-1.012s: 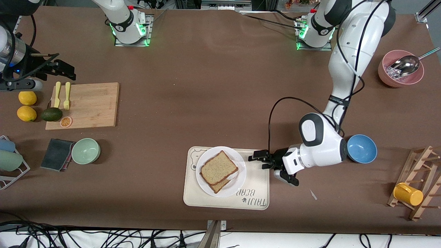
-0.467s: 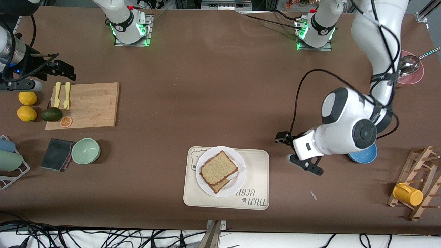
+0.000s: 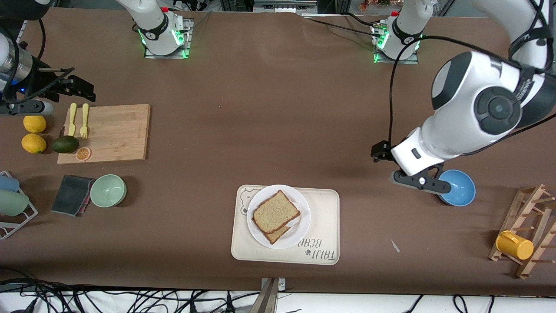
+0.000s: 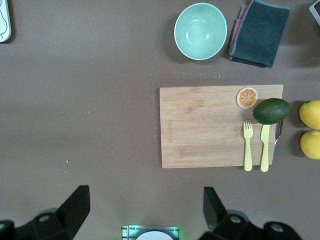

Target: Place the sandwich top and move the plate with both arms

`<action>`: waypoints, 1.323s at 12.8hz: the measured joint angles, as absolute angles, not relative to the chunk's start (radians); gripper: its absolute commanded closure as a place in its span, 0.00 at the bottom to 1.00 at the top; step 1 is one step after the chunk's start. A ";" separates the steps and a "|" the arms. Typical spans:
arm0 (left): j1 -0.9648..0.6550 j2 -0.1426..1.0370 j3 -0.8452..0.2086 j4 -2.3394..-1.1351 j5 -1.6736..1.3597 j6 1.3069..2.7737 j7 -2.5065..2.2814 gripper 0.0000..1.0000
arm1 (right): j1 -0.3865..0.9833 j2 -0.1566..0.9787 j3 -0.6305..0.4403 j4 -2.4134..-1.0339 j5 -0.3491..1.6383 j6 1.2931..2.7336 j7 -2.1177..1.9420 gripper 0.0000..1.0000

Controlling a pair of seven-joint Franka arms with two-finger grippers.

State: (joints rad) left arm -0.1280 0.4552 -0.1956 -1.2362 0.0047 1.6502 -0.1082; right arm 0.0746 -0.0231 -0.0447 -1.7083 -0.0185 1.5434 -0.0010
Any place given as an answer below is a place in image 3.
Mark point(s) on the yellow plastic fork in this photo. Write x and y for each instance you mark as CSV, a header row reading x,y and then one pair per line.
x,y
84,119

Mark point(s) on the yellow plastic knife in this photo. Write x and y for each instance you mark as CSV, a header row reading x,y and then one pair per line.
x,y
72,119

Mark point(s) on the aluminium frame rail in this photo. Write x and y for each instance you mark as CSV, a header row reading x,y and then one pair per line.
x,y
284,5

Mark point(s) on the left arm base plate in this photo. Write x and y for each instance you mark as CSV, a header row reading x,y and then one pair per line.
x,y
410,60

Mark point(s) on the mint green bowl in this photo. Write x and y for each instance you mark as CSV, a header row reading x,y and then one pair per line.
x,y
108,190

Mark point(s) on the dark grey folded cloth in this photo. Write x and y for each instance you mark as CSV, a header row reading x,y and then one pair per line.
x,y
71,194

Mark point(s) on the plain bread slice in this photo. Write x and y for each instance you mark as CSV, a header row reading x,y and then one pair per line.
x,y
276,211

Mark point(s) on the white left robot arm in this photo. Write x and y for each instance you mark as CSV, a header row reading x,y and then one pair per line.
x,y
469,113

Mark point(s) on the mint green cup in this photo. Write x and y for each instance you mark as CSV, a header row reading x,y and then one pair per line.
x,y
13,203

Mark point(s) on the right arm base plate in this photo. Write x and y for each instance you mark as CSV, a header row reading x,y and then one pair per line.
x,y
150,54

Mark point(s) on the bread slice under egg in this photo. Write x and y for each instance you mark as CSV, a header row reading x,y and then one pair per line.
x,y
276,237

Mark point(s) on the yellow mug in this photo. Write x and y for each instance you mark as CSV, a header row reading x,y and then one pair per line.
x,y
514,245

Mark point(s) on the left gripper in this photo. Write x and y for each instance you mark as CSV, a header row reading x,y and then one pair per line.
x,y
381,151

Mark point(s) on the white round plate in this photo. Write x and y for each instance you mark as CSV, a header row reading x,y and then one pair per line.
x,y
258,198

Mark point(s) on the wooden cutting board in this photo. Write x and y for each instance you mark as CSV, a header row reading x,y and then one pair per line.
x,y
117,134

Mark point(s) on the cream bear print tray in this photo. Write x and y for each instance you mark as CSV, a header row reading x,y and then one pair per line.
x,y
323,208

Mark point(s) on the green avocado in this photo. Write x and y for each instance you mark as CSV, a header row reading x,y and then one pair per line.
x,y
65,144

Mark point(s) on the wooden mug rack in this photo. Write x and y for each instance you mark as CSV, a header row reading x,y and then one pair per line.
x,y
536,208

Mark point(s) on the yellow lemon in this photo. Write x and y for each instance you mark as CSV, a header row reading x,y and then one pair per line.
x,y
34,125
34,143

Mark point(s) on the orange slice toy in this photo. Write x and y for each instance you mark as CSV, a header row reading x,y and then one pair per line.
x,y
83,154

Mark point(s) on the grey paper scrap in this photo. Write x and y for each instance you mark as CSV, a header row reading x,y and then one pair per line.
x,y
395,246

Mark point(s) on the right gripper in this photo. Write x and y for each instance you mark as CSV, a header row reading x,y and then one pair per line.
x,y
44,82

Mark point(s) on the pale blue cup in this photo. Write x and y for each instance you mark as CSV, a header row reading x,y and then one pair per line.
x,y
8,183

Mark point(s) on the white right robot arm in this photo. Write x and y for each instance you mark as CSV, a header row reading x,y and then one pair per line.
x,y
152,21

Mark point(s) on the blue bowl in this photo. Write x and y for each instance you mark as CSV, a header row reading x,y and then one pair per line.
x,y
462,191

